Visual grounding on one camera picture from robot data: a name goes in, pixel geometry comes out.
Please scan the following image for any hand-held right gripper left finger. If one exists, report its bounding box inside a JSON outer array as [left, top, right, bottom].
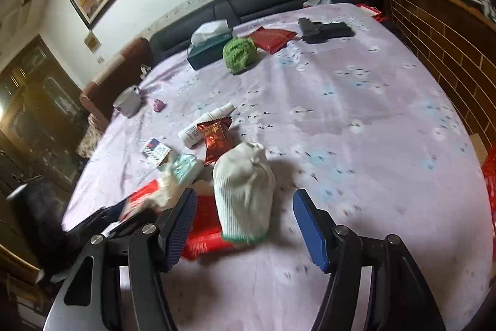
[[42, 187, 199, 331]]

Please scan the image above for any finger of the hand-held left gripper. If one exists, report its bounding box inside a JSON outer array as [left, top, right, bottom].
[[62, 198, 131, 239]]

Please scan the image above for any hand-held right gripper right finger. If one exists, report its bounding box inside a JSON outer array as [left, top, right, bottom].
[[292, 188, 453, 331]]

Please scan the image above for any white wrapper with red label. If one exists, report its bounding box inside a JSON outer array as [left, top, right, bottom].
[[119, 176, 184, 221]]

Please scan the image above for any white knitted sock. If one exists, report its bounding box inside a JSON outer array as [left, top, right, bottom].
[[212, 141, 277, 243]]

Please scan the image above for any small white bottle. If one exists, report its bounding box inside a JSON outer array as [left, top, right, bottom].
[[178, 102, 237, 149]]

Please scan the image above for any red plastic bag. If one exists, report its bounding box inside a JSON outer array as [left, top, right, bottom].
[[181, 195, 235, 261]]

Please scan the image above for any green white wipes packet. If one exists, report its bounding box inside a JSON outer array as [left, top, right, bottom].
[[170, 153, 205, 185]]

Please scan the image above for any small blue white medicine box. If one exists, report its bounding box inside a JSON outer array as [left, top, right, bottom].
[[140, 137, 172, 166]]

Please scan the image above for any floral cushion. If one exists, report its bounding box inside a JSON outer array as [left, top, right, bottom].
[[75, 113, 104, 158]]

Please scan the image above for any red snack wrapper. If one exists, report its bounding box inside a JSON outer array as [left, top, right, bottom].
[[196, 117, 233, 166]]

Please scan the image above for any dark wooden cabinet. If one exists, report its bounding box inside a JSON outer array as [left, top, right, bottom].
[[0, 36, 91, 208]]

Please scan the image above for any brown armchair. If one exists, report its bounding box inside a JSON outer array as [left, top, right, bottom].
[[79, 37, 153, 135]]

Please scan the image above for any dark green tissue box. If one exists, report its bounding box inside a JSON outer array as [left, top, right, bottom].
[[187, 20, 235, 71]]

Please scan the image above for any green towel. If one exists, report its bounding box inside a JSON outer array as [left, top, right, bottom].
[[222, 37, 259, 75]]

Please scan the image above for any flat red packet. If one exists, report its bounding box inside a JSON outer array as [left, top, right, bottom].
[[247, 26, 299, 55]]

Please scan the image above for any black toy gun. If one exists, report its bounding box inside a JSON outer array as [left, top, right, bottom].
[[298, 17, 356, 44]]

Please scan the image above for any red paper bag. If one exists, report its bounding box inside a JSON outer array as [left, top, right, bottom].
[[356, 3, 389, 24]]

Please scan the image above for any wooden sideboard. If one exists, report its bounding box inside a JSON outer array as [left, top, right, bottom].
[[368, 0, 496, 165]]

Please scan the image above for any yellow wall plaque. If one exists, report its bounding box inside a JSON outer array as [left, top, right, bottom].
[[84, 31, 101, 54]]

